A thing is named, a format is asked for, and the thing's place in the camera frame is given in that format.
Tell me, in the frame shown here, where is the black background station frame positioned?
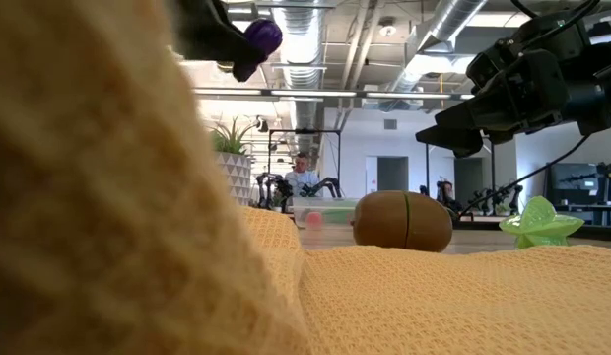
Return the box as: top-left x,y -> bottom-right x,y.
267,128 -> 342,198
425,142 -> 497,203

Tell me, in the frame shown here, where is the brown toy kiwi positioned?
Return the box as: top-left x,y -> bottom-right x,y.
353,190 -> 454,253

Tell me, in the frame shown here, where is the green toy starfruit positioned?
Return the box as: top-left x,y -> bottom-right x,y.
499,195 -> 585,249

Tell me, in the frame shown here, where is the succulent in white patterned pot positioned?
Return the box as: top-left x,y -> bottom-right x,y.
209,115 -> 260,207

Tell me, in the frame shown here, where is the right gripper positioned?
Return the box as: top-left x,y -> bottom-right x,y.
436,12 -> 595,137

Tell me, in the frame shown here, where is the grey background door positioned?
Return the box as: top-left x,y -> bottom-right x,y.
376,156 -> 410,192

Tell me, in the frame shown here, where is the black background screen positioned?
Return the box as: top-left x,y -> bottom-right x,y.
544,161 -> 611,208

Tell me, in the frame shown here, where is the person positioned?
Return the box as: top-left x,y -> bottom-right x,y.
284,151 -> 321,198
436,180 -> 462,214

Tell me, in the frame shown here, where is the clear plastic tupperware container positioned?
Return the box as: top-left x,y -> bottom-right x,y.
291,196 -> 361,231

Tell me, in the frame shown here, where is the silver spiral ventilation duct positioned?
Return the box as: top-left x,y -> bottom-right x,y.
273,0 -> 326,164
383,0 -> 489,112

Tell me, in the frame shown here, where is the purple toy grape bunch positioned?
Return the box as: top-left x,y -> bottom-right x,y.
231,18 -> 285,83

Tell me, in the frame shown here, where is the crossbar with strip lights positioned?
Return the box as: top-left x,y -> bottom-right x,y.
192,87 -> 477,103

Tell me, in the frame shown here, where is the yellow waffle-weave cloth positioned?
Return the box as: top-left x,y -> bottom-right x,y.
298,245 -> 611,355
0,0 -> 311,355

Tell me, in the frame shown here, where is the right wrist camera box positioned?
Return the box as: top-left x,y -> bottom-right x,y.
465,41 -> 516,96

